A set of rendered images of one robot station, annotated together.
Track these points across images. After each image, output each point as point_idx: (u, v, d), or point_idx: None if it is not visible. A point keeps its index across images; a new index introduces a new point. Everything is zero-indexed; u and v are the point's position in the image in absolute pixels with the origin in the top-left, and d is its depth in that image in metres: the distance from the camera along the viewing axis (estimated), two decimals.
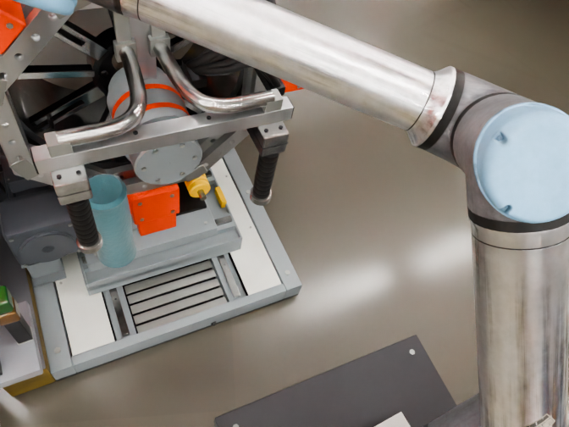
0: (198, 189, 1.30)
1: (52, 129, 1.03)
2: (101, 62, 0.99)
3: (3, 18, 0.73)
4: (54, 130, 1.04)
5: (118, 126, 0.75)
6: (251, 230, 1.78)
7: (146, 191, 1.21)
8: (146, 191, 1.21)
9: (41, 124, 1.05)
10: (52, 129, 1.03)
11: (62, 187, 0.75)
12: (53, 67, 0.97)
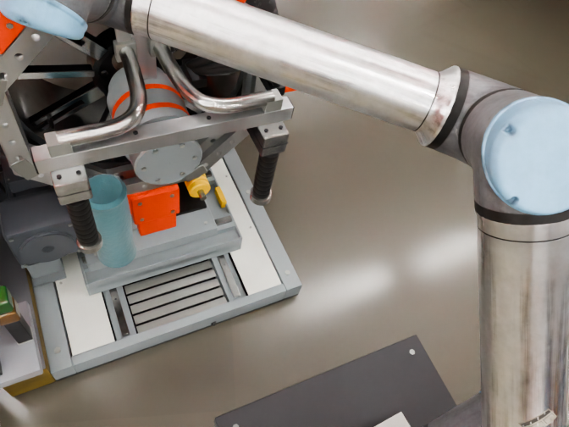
0: (198, 189, 1.30)
1: (52, 129, 1.03)
2: (101, 62, 0.99)
3: (3, 18, 0.73)
4: (54, 130, 1.04)
5: (118, 126, 0.75)
6: (251, 230, 1.78)
7: (146, 191, 1.21)
8: (146, 191, 1.21)
9: (41, 124, 1.05)
10: (52, 129, 1.03)
11: (62, 187, 0.75)
12: (53, 67, 0.97)
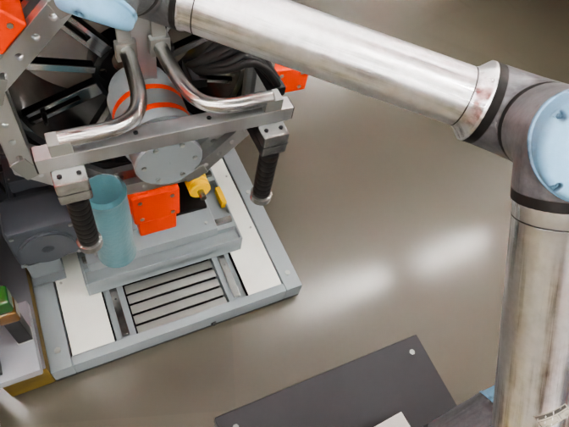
0: (198, 189, 1.30)
1: (45, 123, 1.01)
2: (103, 59, 0.98)
3: (3, 18, 0.73)
4: (47, 124, 1.02)
5: (118, 126, 0.75)
6: (251, 230, 1.78)
7: (146, 191, 1.21)
8: (146, 191, 1.21)
9: (32, 116, 1.03)
10: (45, 123, 1.01)
11: (62, 187, 0.75)
12: (54, 60, 0.95)
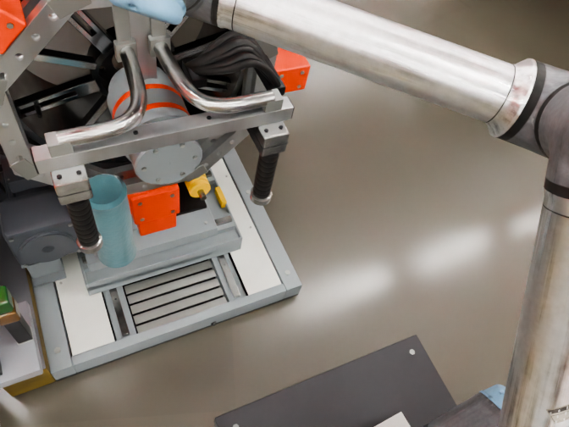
0: (198, 189, 1.30)
1: (39, 115, 0.99)
2: (106, 57, 0.98)
3: (3, 18, 0.73)
4: (41, 117, 1.00)
5: (118, 126, 0.75)
6: (251, 230, 1.78)
7: (146, 191, 1.21)
8: (146, 191, 1.21)
9: (25, 108, 1.01)
10: (39, 115, 0.99)
11: (62, 187, 0.75)
12: (56, 52, 0.94)
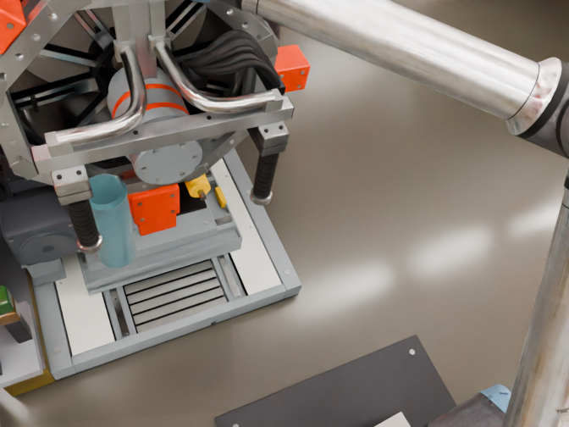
0: (198, 189, 1.30)
1: (35, 110, 0.98)
2: (107, 55, 0.98)
3: (3, 18, 0.73)
4: (37, 113, 0.98)
5: (118, 126, 0.75)
6: (251, 230, 1.78)
7: (146, 191, 1.21)
8: (146, 191, 1.21)
9: (21, 102, 0.99)
10: (35, 110, 0.98)
11: (62, 187, 0.75)
12: (58, 47, 0.94)
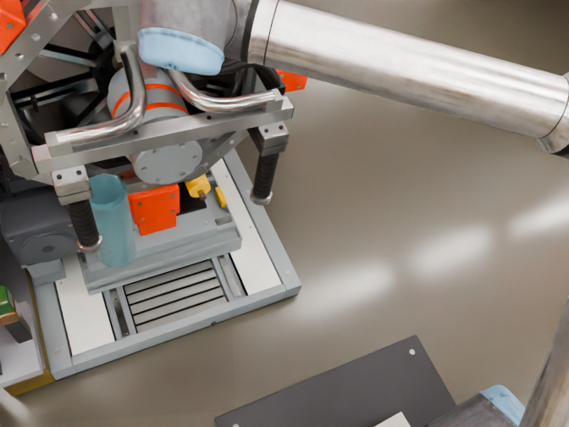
0: (198, 189, 1.30)
1: (35, 110, 0.98)
2: (107, 55, 0.98)
3: (3, 18, 0.73)
4: (37, 113, 0.98)
5: (118, 126, 0.75)
6: (251, 230, 1.78)
7: (146, 191, 1.21)
8: (146, 191, 1.21)
9: (21, 102, 0.99)
10: (35, 110, 0.98)
11: (62, 187, 0.75)
12: (58, 47, 0.94)
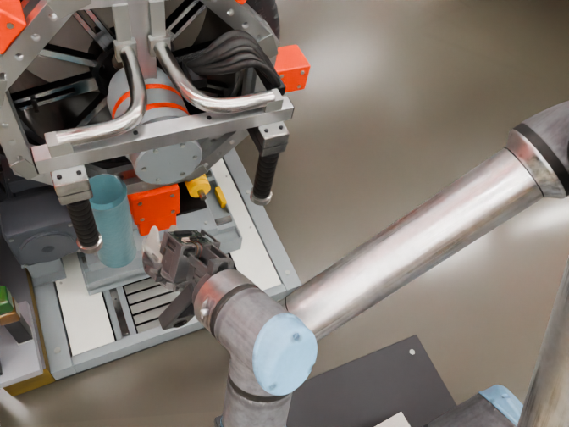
0: (198, 189, 1.30)
1: (35, 110, 0.98)
2: (107, 55, 0.98)
3: (3, 18, 0.73)
4: (37, 113, 0.98)
5: (118, 126, 0.75)
6: (251, 230, 1.78)
7: (146, 191, 1.21)
8: (146, 191, 1.21)
9: (21, 102, 0.99)
10: (35, 110, 0.98)
11: (62, 187, 0.75)
12: (58, 47, 0.94)
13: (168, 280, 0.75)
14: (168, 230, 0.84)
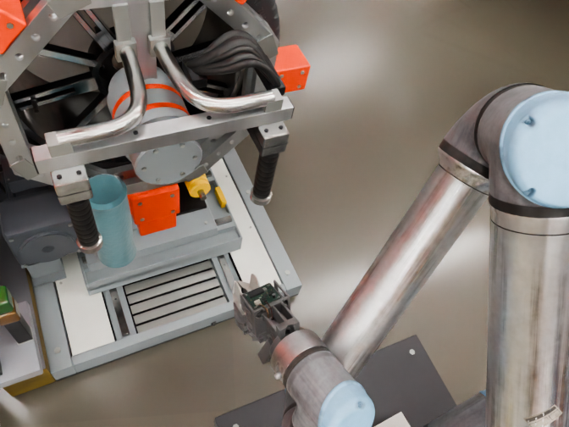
0: (198, 189, 1.30)
1: (35, 110, 0.98)
2: (107, 55, 0.98)
3: (3, 18, 0.73)
4: (37, 113, 0.98)
5: (118, 126, 0.75)
6: (251, 230, 1.78)
7: (146, 191, 1.21)
8: (146, 191, 1.21)
9: (21, 102, 0.99)
10: (35, 110, 0.98)
11: (62, 187, 0.75)
12: (58, 47, 0.94)
13: (252, 334, 0.88)
14: (251, 277, 0.95)
